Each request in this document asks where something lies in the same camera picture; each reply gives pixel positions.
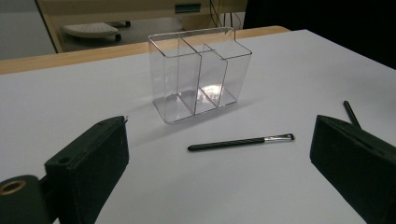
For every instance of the white cabinet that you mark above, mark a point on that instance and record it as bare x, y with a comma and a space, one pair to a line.
21, 34

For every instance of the wooden table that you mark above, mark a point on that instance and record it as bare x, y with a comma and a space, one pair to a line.
77, 57

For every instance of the clear acrylic organizer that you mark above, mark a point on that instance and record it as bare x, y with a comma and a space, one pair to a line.
186, 77

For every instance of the dark desk label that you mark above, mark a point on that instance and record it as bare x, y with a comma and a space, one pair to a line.
187, 7

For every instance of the swivel chair base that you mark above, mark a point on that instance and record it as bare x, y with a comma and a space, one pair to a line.
90, 30

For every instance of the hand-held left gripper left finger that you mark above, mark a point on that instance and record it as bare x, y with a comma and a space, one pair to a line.
90, 161

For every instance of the black makeup brush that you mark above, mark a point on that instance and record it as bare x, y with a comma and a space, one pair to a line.
350, 112
230, 143

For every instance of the dark curtain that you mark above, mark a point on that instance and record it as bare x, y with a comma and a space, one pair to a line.
327, 21

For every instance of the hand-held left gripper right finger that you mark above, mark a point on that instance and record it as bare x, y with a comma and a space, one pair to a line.
358, 161

